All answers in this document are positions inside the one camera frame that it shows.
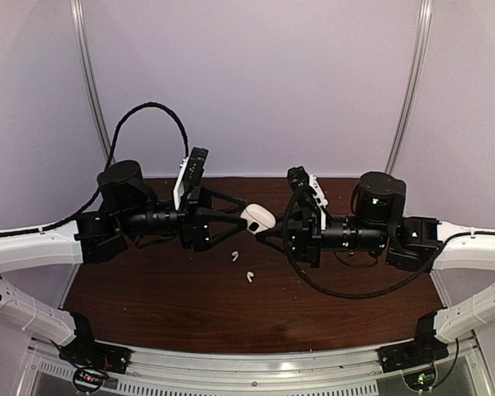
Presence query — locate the white earbud charging case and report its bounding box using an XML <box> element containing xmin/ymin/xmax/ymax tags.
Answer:
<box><xmin>240</xmin><ymin>203</ymin><xmax>276</xmax><ymax>234</ymax></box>

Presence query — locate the front aluminium rail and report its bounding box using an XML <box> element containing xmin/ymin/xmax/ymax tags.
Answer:
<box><xmin>18</xmin><ymin>336</ymin><xmax>494</xmax><ymax>396</ymax></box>

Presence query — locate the aluminium frame post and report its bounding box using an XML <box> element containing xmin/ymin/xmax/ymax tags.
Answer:
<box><xmin>385</xmin><ymin>0</ymin><xmax>432</xmax><ymax>174</ymax></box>
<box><xmin>69</xmin><ymin>0</ymin><xmax>111</xmax><ymax>160</ymax></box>

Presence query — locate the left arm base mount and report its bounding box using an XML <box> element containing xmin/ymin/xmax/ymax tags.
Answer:
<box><xmin>59</xmin><ymin>312</ymin><xmax>131</xmax><ymax>374</ymax></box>

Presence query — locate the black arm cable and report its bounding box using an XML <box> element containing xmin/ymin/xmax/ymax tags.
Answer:
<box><xmin>282</xmin><ymin>193</ymin><xmax>471</xmax><ymax>299</ymax></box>
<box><xmin>0</xmin><ymin>102</ymin><xmax>190</xmax><ymax>238</ymax></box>

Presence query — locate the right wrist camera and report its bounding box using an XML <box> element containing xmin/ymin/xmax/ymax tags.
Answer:
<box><xmin>287</xmin><ymin>166</ymin><xmax>328</xmax><ymax>231</ymax></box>

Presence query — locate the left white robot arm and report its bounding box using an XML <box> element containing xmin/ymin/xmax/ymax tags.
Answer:
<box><xmin>0</xmin><ymin>158</ymin><xmax>247</xmax><ymax>366</ymax></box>

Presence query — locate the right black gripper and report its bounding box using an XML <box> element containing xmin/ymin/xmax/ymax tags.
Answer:
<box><xmin>256</xmin><ymin>205</ymin><xmax>390</xmax><ymax>269</ymax></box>

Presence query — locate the right aluminium frame post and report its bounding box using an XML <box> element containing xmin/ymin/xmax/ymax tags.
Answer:
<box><xmin>385</xmin><ymin>0</ymin><xmax>432</xmax><ymax>174</ymax></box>

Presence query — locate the left aluminium frame post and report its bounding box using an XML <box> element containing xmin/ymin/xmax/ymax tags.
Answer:
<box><xmin>69</xmin><ymin>0</ymin><xmax>111</xmax><ymax>160</ymax></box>

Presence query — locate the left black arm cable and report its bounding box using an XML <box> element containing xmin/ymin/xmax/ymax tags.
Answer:
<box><xmin>0</xmin><ymin>102</ymin><xmax>190</xmax><ymax>238</ymax></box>

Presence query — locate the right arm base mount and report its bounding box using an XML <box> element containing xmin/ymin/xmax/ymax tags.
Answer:
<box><xmin>378</xmin><ymin>317</ymin><xmax>449</xmax><ymax>374</ymax></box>

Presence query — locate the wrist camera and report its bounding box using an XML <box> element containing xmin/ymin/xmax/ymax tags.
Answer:
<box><xmin>172</xmin><ymin>147</ymin><xmax>209</xmax><ymax>210</ymax></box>
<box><xmin>287</xmin><ymin>166</ymin><xmax>328</xmax><ymax>231</ymax></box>

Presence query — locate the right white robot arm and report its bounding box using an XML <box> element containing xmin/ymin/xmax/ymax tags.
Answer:
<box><xmin>249</xmin><ymin>167</ymin><xmax>495</xmax><ymax>365</ymax></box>

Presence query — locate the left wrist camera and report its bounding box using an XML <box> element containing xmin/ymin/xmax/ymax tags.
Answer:
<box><xmin>172</xmin><ymin>147</ymin><xmax>209</xmax><ymax>210</ymax></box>

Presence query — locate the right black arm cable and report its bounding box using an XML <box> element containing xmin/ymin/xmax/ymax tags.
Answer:
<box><xmin>282</xmin><ymin>193</ymin><xmax>471</xmax><ymax>299</ymax></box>

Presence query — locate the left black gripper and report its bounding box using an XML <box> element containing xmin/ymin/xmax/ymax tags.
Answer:
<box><xmin>117</xmin><ymin>183</ymin><xmax>248</xmax><ymax>252</ymax></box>

